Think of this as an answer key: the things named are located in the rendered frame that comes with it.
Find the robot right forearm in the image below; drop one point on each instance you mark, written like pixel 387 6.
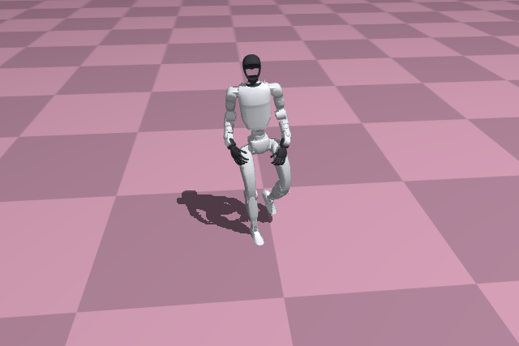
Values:
pixel 228 131

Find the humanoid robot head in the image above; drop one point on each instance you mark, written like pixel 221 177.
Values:
pixel 251 61

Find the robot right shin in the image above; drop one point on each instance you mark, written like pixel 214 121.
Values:
pixel 252 211

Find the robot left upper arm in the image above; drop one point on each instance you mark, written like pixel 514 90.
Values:
pixel 278 97

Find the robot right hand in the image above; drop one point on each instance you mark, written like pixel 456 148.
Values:
pixel 236 153

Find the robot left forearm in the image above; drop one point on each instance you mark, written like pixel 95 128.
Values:
pixel 285 130

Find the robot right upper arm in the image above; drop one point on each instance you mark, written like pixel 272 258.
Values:
pixel 230 101

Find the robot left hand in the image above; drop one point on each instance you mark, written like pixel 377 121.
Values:
pixel 281 153

